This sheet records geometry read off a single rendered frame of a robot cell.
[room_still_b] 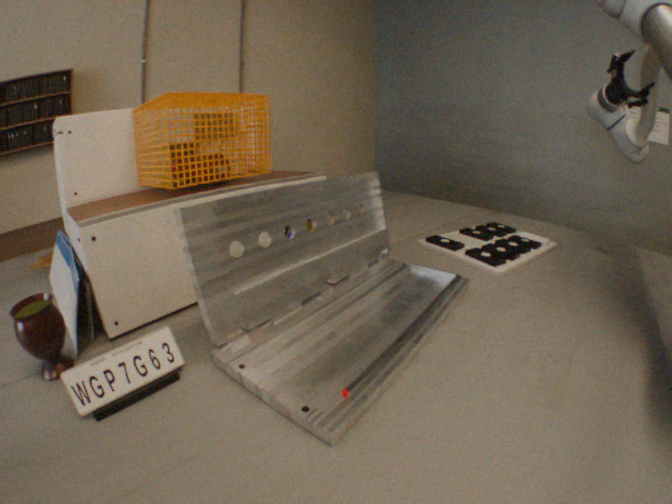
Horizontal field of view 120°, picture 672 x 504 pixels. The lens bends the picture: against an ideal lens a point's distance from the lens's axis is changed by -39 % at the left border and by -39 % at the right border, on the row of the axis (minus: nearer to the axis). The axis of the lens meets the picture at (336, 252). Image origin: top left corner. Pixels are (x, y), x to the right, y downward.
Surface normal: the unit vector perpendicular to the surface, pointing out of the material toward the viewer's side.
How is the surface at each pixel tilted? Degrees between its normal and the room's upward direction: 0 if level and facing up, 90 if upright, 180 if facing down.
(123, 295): 90
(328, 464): 0
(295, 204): 76
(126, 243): 90
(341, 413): 0
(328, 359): 0
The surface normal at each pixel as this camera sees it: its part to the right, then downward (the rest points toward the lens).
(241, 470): 0.00, -0.94
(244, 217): 0.77, -0.02
